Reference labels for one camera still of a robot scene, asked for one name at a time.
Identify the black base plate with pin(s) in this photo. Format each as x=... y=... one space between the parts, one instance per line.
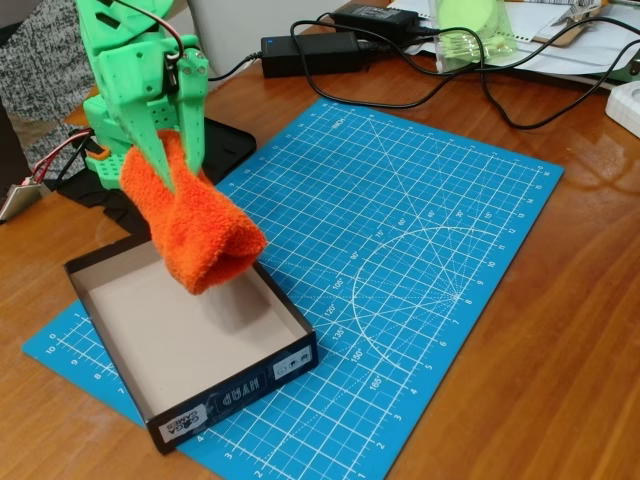
x=225 y=145

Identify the white paper sheets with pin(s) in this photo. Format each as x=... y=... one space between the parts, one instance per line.
x=550 y=45

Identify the slim black power adapter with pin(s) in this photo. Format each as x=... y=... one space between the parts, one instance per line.
x=375 y=15

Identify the white plastic device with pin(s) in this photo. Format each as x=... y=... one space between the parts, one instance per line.
x=625 y=105

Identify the orange fuzzy sock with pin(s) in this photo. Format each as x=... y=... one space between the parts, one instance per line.
x=200 y=230

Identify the brown clipboard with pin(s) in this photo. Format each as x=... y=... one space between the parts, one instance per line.
x=565 y=32

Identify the small controller circuit board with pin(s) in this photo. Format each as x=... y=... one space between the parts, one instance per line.
x=17 y=197

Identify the mint green device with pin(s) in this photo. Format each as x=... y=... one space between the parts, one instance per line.
x=630 y=67

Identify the green gripper with motor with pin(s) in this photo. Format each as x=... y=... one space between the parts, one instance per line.
x=143 y=86

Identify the blue cutting mat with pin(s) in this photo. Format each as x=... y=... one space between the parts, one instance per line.
x=380 y=280

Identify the clear green plastic cup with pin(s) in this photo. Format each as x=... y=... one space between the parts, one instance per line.
x=472 y=35

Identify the black cardboard box tray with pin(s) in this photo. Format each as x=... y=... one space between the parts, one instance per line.
x=190 y=340

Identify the large black power adapter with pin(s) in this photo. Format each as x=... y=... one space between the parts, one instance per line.
x=312 y=52

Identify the grey knit fabric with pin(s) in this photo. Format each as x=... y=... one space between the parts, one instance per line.
x=40 y=75

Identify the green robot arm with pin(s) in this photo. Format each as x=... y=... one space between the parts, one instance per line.
x=115 y=30

